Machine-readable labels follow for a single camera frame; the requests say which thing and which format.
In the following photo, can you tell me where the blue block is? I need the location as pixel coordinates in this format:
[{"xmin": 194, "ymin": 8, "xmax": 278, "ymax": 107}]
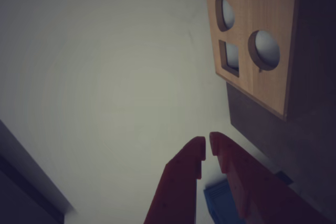
[{"xmin": 203, "ymin": 179, "xmax": 244, "ymax": 224}]

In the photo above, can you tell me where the black object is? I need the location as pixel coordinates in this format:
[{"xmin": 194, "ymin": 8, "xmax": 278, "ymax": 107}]
[{"xmin": 274, "ymin": 170, "xmax": 294, "ymax": 186}]

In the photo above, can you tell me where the wooden shape sorter box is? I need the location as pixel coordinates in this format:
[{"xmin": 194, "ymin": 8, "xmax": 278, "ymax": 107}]
[{"xmin": 204, "ymin": 0, "xmax": 299, "ymax": 122}]

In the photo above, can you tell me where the dark panel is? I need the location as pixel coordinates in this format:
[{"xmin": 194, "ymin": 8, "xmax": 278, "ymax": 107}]
[{"xmin": 0, "ymin": 119, "xmax": 79, "ymax": 224}]

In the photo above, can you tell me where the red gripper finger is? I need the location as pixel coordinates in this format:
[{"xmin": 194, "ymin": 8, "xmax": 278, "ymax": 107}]
[
  {"xmin": 209, "ymin": 131, "xmax": 335, "ymax": 224},
  {"xmin": 143, "ymin": 136, "xmax": 206, "ymax": 224}
]

